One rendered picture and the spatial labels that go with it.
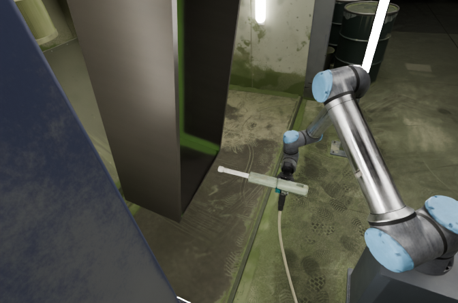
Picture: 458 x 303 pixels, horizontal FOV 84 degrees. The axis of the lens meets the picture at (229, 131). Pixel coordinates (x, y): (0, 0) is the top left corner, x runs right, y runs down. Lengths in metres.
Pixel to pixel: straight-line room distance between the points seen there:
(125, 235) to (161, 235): 1.79
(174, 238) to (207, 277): 0.36
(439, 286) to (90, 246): 1.23
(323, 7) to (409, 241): 2.27
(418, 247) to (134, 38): 1.07
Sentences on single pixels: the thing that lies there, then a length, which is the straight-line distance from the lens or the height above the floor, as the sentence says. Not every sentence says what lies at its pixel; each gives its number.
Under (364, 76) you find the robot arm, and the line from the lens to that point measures 1.12.
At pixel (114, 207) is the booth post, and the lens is 0.19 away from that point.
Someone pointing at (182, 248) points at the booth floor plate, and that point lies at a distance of 1.90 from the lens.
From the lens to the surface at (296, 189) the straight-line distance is 1.34.
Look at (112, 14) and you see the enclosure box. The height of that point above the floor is 1.54.
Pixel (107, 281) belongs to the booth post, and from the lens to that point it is 0.21.
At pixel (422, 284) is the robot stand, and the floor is 0.64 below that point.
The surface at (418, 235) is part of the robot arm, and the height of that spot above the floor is 0.90.
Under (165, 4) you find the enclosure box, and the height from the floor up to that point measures 1.56.
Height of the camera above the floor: 1.70
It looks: 39 degrees down
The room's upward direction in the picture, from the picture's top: 6 degrees counter-clockwise
